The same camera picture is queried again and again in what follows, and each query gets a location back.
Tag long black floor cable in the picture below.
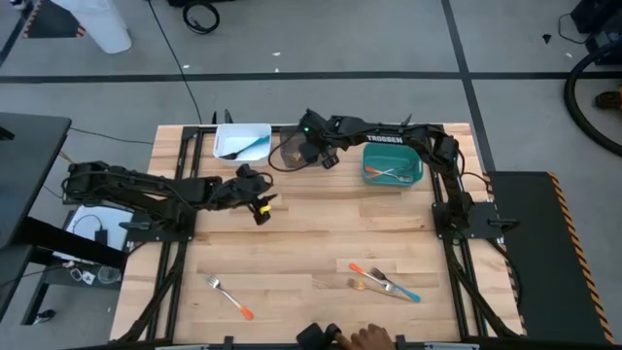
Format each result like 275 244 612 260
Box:
145 0 204 125

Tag wooden stick utensil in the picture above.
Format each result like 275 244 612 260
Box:
346 277 414 302

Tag white paper sheets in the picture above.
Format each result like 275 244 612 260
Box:
62 203 135 266

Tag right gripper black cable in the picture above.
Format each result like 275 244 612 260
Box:
268 126 312 173

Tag white plastic bin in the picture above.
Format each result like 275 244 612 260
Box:
212 122 273 168

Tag coiled black cable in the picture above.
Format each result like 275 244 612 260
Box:
182 1 221 35

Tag thick black hose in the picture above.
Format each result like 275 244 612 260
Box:
563 41 622 158

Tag black desk caster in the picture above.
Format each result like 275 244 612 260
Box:
31 308 56 326

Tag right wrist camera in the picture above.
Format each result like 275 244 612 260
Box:
319 150 341 170

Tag white floor post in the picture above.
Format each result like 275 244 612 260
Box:
51 0 133 54

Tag small hazard-striped black mat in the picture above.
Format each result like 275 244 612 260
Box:
21 0 87 40

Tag clear plastic cup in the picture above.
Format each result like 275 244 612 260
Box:
96 265 121 285

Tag teal plastic bin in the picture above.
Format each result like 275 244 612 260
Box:
362 142 425 189

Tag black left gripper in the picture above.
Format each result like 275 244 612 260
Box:
216 163 279 208

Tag black hazard-striped floor mat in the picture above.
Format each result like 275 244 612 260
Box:
488 170 616 345

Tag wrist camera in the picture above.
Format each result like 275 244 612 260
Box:
250 201 274 227
319 150 341 170

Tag black desk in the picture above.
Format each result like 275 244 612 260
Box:
0 112 128 326

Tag black round device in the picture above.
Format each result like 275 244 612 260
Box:
295 322 342 350

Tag thin black cable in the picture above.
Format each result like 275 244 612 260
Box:
70 126 156 146

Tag black aluminium table frame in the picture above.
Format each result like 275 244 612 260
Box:
110 122 526 350

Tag person's hand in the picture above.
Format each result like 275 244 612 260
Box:
339 324 396 350

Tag orange-handled fork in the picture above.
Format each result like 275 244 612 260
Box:
363 165 415 184
206 274 256 321
348 262 404 296
368 165 418 180

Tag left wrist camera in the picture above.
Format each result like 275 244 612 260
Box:
250 201 274 227

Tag orange and black tool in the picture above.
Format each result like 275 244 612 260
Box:
595 86 622 111

